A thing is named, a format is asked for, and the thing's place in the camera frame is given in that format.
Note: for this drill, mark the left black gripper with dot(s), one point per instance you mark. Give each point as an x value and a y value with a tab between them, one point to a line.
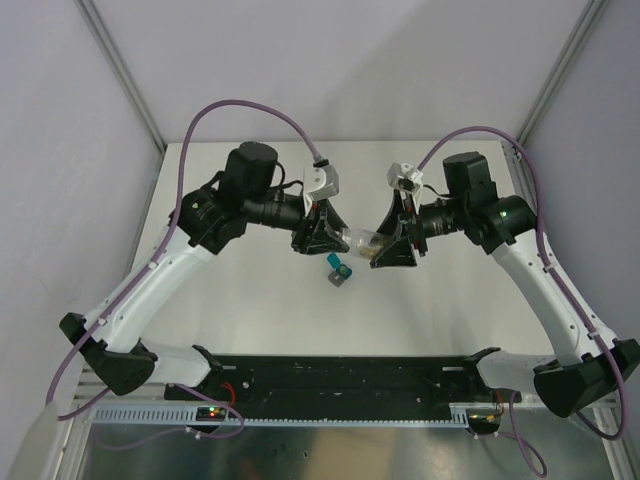
318	234

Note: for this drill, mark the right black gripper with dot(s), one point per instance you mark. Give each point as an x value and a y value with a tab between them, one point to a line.
400	252

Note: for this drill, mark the clear pill bottle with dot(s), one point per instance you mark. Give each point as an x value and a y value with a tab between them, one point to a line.
364	244

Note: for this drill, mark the teal pill box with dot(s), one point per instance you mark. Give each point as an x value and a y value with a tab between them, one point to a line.
336	263

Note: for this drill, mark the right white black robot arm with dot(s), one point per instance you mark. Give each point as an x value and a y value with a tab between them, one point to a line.
588	361

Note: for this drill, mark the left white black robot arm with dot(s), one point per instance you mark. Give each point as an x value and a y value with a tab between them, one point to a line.
204	222

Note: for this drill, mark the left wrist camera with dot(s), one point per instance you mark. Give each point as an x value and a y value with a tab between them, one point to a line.
320	182

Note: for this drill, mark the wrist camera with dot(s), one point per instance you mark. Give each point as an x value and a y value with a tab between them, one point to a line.
407	179
320	182

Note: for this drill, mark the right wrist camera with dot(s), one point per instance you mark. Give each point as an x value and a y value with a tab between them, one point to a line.
407	179

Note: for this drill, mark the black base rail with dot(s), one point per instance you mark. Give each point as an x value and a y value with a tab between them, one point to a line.
347	385

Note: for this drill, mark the shiny metal base plate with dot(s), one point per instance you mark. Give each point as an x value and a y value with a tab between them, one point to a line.
146	452

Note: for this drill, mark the grey slotted cable duct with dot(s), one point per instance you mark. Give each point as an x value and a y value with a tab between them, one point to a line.
453	416

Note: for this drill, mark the right aluminium frame post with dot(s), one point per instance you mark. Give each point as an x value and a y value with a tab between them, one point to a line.
570	52

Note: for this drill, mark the aluminium frame post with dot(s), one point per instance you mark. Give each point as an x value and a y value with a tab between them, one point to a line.
570	52
111	53

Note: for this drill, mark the left aluminium frame post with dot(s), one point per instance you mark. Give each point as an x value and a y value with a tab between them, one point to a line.
111	53

